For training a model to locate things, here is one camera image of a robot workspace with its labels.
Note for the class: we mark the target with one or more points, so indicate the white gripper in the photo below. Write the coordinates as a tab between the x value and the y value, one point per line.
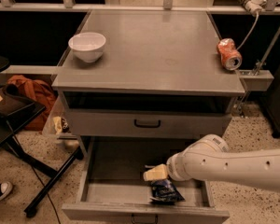
173	168

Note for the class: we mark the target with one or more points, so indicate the blue kettle chips bag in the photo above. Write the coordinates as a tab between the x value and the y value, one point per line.
164	191

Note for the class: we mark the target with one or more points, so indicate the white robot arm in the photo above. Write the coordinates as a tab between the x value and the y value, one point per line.
209	159

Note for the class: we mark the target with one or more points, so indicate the open bottom drawer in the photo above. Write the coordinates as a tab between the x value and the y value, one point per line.
112	188

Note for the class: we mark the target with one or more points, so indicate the grey drawer cabinet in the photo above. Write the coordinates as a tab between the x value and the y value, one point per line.
163	61

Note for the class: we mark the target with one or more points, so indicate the closed middle drawer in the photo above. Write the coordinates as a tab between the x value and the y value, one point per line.
146	124

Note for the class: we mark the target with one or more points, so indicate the red coke can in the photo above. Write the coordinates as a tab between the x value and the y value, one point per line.
230	57

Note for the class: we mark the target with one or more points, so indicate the clear plastic snack bin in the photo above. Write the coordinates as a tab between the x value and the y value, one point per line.
56	126

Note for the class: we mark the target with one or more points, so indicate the white ceramic bowl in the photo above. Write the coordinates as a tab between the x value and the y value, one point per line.
88	46

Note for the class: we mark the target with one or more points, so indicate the orange backpack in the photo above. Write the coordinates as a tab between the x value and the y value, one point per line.
39	91

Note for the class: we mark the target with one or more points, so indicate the black white sneaker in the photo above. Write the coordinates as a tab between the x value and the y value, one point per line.
5	189

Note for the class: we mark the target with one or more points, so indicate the white power strip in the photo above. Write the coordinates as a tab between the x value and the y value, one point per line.
252	6

